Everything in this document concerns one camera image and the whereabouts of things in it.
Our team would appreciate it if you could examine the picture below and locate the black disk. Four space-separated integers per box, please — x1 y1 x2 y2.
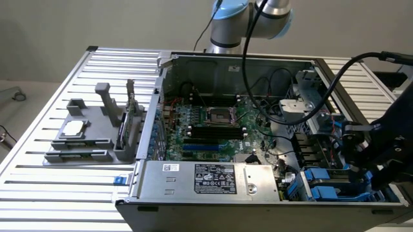
115 113 128 150

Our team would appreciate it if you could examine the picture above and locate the thick black camera cable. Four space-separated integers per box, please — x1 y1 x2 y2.
241 0 413 126

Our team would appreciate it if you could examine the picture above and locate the silver power supply unit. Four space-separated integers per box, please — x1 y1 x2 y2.
134 160 281 203

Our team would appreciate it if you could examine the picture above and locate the grey parts rack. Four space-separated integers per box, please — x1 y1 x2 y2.
43 82 147 166

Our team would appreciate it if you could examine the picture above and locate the silver CPU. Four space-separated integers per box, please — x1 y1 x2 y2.
62 120 88 136

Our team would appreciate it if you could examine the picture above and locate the black RAM slot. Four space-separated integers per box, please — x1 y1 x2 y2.
193 95 241 101
193 100 241 107
189 135 246 141
189 132 246 137
189 129 246 134
189 125 246 131

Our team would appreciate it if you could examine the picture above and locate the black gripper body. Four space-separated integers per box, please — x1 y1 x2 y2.
369 83 413 155

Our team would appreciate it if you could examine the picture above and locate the blue disk bay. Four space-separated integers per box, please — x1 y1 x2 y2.
300 166 390 202

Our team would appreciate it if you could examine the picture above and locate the green RAM stick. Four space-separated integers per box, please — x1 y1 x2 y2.
66 141 111 148
60 153 108 160

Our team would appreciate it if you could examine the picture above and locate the graphics card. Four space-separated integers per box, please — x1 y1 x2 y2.
123 79 139 146

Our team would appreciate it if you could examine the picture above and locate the open grey PC case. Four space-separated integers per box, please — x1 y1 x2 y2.
115 51 413 228

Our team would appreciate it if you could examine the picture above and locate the blue expansion slot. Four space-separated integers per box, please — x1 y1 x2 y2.
182 144 219 151

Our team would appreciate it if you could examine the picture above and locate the green motherboard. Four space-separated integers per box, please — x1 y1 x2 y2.
161 96 282 165

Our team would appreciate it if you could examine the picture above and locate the black box beside table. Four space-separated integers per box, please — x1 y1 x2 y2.
372 71 409 94

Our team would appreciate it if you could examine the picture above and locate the metal drive cage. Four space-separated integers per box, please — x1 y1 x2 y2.
278 69 329 136

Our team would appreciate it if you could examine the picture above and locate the thin black floor cable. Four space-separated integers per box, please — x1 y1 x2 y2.
0 125 19 146

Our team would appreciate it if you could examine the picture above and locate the chair leg with caster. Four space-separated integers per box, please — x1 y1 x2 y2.
0 87 27 101

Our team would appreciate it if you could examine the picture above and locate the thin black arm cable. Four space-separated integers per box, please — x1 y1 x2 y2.
193 0 225 52

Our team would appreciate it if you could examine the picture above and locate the CPU socket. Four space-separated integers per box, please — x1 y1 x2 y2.
206 106 241 127

